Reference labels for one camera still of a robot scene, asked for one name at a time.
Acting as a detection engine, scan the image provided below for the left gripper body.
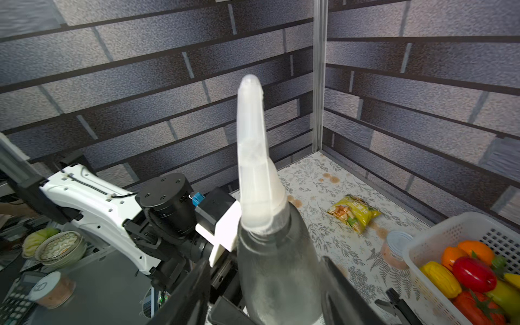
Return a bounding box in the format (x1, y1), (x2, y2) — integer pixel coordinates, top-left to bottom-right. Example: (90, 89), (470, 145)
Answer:
(207, 250), (255, 324)

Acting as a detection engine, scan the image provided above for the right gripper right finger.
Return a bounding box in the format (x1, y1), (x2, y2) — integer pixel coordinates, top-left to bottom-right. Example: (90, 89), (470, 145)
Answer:
(320, 256), (385, 324)

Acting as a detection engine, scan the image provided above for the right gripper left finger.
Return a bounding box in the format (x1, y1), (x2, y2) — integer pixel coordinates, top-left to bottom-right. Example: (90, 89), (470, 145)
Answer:
(148, 260), (211, 325)

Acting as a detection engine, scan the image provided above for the grey translucent spray bottle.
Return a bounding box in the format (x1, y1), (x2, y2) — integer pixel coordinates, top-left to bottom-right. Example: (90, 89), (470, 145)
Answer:
(238, 204), (322, 324)

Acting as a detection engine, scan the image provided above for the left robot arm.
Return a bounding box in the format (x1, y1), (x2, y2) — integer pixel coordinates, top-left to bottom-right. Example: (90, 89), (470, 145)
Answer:
(1, 150), (251, 324)

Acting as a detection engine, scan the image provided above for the tin can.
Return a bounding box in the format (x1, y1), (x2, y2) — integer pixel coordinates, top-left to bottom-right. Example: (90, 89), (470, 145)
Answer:
(381, 231), (413, 270)

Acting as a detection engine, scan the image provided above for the yellow snack bag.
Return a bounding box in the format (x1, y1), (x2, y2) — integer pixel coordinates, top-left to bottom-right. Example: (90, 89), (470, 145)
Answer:
(327, 194), (382, 234)

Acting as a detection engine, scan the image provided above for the white plastic basket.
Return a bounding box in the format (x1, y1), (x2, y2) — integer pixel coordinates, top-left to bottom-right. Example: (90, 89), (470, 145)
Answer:
(403, 212), (519, 324)

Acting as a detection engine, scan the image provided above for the yellow lemon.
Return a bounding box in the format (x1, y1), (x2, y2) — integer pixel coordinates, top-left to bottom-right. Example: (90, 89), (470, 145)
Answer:
(420, 261), (463, 299)

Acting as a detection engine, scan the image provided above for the red apple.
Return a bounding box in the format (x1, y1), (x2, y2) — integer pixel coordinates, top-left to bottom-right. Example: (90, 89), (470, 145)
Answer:
(452, 257), (496, 293)

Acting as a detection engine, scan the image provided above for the cream ceramic bowl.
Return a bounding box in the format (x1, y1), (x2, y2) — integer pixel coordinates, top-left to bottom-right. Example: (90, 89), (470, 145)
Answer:
(22, 227), (87, 269)

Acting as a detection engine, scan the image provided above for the yellow banana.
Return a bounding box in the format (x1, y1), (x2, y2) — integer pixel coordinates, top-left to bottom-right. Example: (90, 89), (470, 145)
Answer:
(486, 274), (519, 318)

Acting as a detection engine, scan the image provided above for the black calculator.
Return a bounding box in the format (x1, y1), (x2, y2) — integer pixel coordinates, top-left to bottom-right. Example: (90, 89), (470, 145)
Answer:
(1, 272), (45, 324)

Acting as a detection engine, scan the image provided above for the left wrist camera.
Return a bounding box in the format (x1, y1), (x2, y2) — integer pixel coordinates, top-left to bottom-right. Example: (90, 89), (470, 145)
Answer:
(190, 188), (242, 268)

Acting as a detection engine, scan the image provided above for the left aluminium frame post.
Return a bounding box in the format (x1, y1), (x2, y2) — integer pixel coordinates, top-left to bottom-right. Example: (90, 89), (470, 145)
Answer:
(1, 133), (45, 193)

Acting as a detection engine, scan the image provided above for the aluminium frame post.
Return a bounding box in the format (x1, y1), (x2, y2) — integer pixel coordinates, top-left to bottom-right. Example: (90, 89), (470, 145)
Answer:
(312, 0), (328, 152)
(1, 133), (45, 193)

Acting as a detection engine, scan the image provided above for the right aluminium frame post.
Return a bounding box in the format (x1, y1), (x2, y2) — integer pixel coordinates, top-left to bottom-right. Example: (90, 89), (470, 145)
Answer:
(312, 0), (328, 152)

